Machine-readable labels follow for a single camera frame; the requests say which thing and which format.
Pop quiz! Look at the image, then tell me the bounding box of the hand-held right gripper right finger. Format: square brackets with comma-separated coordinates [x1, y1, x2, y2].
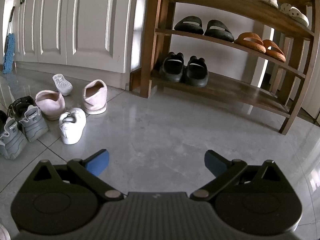
[190, 150, 286, 203]

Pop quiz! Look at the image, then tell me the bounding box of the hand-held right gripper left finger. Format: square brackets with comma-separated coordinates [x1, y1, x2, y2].
[32, 149, 125, 202]

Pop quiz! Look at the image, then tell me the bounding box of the white sneaker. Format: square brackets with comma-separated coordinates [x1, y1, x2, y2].
[59, 108, 87, 145]
[52, 74, 73, 96]

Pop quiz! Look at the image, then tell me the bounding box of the grey sneaker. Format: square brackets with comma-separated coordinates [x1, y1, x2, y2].
[18, 105, 50, 142]
[0, 117, 28, 160]

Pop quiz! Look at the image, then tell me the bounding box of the pink slip-on shoe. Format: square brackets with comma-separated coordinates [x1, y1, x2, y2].
[35, 90, 66, 121]
[82, 79, 108, 115]

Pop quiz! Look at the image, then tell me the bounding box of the black slipper with ears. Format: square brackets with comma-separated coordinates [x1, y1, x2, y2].
[159, 52, 186, 83]
[185, 55, 209, 88]

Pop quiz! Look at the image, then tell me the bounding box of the brown wooden shoe rack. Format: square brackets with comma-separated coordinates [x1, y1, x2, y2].
[129, 0, 319, 135]

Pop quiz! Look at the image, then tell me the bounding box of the orange slide sandal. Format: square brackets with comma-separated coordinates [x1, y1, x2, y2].
[234, 32, 266, 54]
[262, 39, 286, 63]

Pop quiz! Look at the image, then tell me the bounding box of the black slide sandal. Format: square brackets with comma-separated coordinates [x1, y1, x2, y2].
[174, 16, 204, 35]
[204, 19, 235, 43]

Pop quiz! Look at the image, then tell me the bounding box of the blue mop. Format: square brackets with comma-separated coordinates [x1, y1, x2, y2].
[2, 0, 27, 75]

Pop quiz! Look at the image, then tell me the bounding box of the white panelled cabinet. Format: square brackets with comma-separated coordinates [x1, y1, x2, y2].
[12, 0, 151, 89]

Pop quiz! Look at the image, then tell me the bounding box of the white perforated clog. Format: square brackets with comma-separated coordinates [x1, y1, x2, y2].
[280, 3, 310, 27]
[251, 0, 279, 10]

